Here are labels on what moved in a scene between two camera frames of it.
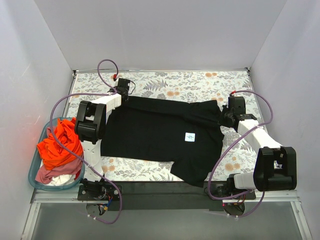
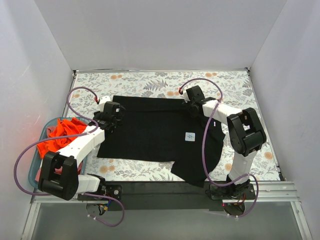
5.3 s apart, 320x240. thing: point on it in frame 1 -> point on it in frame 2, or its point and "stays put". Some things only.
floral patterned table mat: x=239 y=156 stays put
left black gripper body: x=125 y=96 -> x=116 y=121
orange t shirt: x=52 y=154 stays put
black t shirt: x=186 y=135 stays put
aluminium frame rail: x=71 y=197 stays put
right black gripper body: x=225 y=118 -> x=191 y=106
